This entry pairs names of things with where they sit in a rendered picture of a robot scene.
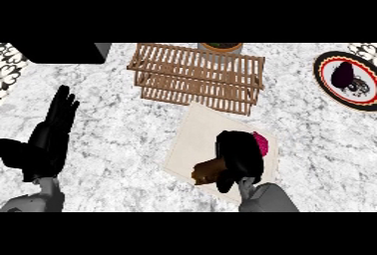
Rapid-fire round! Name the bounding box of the brown sweet potato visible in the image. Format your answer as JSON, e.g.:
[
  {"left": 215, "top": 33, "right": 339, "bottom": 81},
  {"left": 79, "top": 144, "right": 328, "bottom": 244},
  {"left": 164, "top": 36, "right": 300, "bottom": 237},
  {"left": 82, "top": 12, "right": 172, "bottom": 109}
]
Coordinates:
[{"left": 189, "top": 157, "right": 229, "bottom": 186}]

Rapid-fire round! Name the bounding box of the black and white patterned cloth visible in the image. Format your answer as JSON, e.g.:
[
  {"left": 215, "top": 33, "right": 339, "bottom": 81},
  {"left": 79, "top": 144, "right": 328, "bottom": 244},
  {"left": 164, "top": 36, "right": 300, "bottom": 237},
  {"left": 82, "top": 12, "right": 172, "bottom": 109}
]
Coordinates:
[
  {"left": 345, "top": 42, "right": 377, "bottom": 66},
  {"left": 0, "top": 42, "right": 29, "bottom": 101}
]

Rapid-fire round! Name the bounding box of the black appliance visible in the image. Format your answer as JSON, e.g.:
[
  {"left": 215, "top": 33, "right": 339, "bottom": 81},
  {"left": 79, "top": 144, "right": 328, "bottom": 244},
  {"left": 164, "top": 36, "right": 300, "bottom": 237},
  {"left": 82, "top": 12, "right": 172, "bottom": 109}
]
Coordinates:
[{"left": 10, "top": 42, "right": 113, "bottom": 65}]

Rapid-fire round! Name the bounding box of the dark purple eggplant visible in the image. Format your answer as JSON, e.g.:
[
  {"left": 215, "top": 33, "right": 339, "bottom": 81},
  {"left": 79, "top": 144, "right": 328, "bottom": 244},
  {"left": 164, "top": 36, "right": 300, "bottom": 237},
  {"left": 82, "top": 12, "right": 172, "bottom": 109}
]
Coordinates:
[{"left": 329, "top": 61, "right": 356, "bottom": 90}]

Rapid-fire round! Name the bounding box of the wooden slatted tiered shelf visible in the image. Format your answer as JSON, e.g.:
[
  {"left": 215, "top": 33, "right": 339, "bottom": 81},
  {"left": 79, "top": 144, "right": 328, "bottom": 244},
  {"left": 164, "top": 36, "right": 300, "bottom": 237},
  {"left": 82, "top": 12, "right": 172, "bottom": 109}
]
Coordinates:
[{"left": 125, "top": 43, "right": 266, "bottom": 117}]

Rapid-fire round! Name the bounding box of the magenta vegetable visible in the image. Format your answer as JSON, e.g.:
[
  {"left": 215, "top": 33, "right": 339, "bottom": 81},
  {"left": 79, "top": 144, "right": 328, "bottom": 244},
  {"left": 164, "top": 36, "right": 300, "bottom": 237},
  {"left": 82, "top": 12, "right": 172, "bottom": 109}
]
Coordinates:
[{"left": 251, "top": 130, "right": 270, "bottom": 157}]

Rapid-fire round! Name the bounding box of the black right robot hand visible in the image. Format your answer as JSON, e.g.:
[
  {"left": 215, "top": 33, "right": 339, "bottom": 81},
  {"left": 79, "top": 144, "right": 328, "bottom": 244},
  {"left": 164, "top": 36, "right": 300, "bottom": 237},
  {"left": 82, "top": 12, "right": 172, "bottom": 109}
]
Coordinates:
[{"left": 212, "top": 129, "right": 264, "bottom": 194}]

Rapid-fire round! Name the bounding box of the grey plant pot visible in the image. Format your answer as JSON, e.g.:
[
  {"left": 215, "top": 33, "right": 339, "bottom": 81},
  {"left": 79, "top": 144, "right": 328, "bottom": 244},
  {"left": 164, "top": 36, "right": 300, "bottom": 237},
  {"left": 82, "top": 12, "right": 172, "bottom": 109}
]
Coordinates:
[{"left": 195, "top": 42, "right": 243, "bottom": 64}]

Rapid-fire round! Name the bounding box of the beige placemat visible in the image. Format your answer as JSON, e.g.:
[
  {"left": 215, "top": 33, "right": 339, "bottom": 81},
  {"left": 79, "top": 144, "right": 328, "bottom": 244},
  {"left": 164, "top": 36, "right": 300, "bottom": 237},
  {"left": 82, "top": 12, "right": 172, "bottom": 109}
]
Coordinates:
[{"left": 162, "top": 101, "right": 279, "bottom": 205}]

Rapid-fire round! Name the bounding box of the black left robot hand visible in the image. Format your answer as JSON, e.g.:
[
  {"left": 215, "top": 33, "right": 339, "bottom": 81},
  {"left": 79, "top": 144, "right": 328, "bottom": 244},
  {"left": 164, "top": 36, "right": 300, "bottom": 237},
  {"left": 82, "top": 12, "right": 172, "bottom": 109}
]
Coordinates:
[{"left": 0, "top": 85, "right": 81, "bottom": 183}]

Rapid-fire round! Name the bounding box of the black-rimmed oval plate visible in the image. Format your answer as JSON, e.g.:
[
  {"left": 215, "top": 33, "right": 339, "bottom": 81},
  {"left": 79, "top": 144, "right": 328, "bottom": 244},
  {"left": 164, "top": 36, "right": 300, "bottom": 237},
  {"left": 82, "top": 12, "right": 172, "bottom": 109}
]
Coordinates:
[{"left": 311, "top": 50, "right": 377, "bottom": 113}]

